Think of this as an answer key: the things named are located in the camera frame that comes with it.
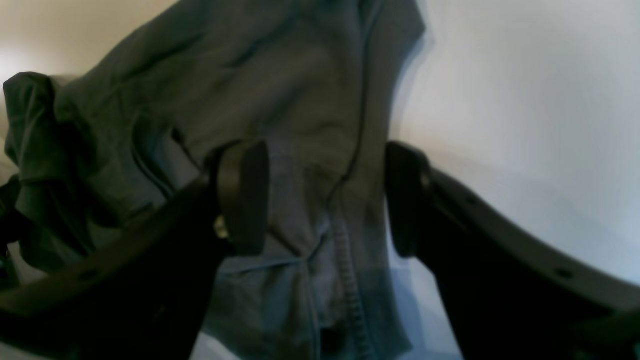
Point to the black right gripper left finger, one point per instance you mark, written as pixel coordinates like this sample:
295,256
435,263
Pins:
145,296

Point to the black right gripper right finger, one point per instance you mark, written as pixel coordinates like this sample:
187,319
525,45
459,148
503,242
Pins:
507,294

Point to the grey T-shirt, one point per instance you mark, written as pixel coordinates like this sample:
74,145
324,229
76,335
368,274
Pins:
315,79

